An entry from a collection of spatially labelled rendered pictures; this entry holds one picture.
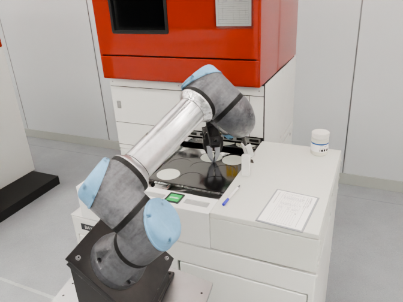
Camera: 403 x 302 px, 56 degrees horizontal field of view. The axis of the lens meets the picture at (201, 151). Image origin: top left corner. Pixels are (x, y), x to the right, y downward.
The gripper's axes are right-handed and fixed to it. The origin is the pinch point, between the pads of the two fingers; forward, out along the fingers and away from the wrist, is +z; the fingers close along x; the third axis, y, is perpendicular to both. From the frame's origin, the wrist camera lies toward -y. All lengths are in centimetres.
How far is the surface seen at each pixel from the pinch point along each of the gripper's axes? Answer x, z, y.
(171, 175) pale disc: 19.9, 1.3, -6.3
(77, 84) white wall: 92, 21, 262
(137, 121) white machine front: 32, -8, 42
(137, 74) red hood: 29, -34, 33
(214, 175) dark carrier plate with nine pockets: 2.3, 1.3, -11.9
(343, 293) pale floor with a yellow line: -71, 91, -4
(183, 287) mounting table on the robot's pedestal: 23, 9, -64
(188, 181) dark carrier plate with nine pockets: 13.6, 1.4, -13.9
